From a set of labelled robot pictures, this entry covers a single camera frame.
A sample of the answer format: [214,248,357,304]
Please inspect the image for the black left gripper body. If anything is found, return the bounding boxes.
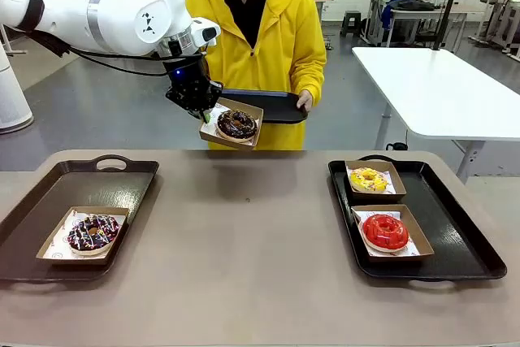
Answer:
[162,54,212,107]

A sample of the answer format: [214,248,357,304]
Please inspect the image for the chocolate glazed donut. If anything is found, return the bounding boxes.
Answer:
[215,109,259,144]

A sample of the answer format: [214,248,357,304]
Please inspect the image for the kraft paper food box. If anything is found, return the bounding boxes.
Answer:
[198,97,265,151]
[349,203,435,263]
[35,205,130,266]
[344,158,408,203]

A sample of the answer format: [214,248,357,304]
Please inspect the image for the small black serving tray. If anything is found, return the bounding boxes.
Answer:
[221,87,309,125]

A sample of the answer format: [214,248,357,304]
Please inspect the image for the yellow sprinkled donut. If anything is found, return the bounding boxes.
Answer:
[349,167,388,193]

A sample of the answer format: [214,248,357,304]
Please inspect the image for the dark purple sprinkled donut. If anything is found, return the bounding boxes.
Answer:
[67,213,122,257]

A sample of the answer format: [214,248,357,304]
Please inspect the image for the red glazed donut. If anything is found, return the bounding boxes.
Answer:
[361,213,410,253]

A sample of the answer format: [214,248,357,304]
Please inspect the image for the hoodie person's left forearm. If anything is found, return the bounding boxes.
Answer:
[298,44,328,98]

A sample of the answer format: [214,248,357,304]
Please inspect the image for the hoodie person's left hand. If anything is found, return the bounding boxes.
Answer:
[296,90,314,111]

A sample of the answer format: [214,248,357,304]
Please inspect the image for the person in yellow hoodie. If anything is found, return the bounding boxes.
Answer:
[184,0,328,151]

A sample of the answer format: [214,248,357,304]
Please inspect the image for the dark plastic stool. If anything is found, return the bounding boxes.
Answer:
[340,10,362,37]

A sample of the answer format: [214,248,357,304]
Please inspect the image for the white cylindrical air purifier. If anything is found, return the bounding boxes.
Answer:
[0,37,34,133]

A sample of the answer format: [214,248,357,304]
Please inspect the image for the dark blue cloth pile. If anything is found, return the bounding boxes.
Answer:
[383,0,436,12]

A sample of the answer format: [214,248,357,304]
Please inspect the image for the large white table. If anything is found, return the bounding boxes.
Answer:
[351,46,520,180]

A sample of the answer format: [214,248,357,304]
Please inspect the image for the grey cluttered workbench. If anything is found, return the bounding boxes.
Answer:
[365,0,488,47]

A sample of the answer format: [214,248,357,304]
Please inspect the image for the black slanted pole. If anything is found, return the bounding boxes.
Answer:
[432,0,467,51]

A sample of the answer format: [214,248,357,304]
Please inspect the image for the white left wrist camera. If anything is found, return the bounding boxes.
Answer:
[190,17,223,48]

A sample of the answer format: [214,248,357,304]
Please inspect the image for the brown tray with handles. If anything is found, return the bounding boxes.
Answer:
[0,154,160,282]

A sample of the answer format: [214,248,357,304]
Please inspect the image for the large black tray with handles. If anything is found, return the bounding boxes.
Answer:
[327,154,509,282]

